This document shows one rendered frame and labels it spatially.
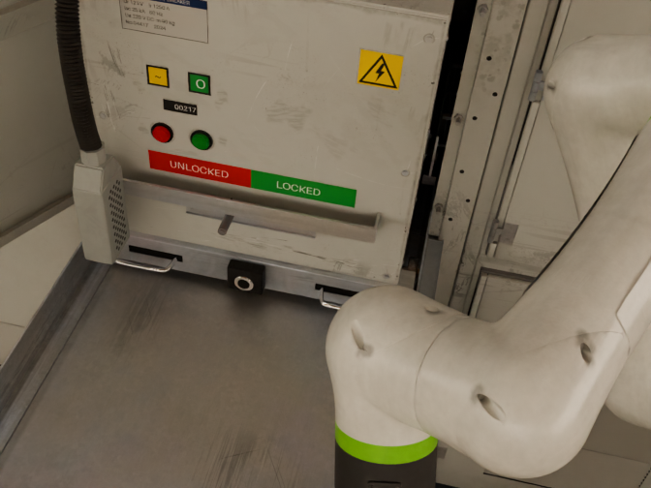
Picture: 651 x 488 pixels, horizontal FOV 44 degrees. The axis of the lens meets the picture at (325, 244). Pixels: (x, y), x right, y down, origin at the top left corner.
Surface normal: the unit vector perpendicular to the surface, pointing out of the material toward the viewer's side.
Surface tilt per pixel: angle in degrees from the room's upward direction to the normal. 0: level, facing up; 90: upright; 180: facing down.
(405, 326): 25
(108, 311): 0
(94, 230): 90
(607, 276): 13
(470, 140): 90
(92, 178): 61
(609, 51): 35
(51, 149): 90
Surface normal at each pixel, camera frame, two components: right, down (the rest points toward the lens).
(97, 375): 0.07, -0.72
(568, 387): 0.44, -0.32
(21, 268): -0.21, 0.66
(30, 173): 0.78, 0.46
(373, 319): -0.37, -0.60
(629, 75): -0.73, -0.06
